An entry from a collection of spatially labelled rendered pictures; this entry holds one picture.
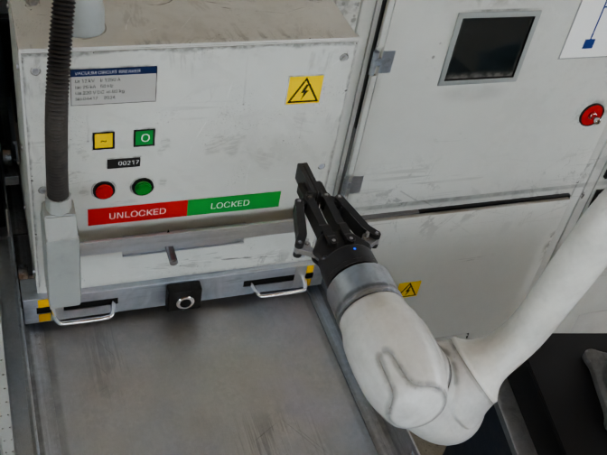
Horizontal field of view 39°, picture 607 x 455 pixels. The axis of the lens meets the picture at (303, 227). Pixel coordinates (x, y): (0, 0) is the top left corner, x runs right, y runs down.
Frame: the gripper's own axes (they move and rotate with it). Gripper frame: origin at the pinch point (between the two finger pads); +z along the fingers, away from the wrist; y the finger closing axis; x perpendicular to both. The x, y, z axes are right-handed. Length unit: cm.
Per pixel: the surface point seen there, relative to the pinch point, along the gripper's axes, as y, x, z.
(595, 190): 95, -43, 37
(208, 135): -11.9, 0.0, 13.5
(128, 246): -24.5, -18.0, 9.5
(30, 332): -40, -38, 12
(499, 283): 76, -71, 35
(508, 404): 44, -48, -14
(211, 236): -10.8, -17.9, 9.5
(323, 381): 6.5, -38.4, -8.1
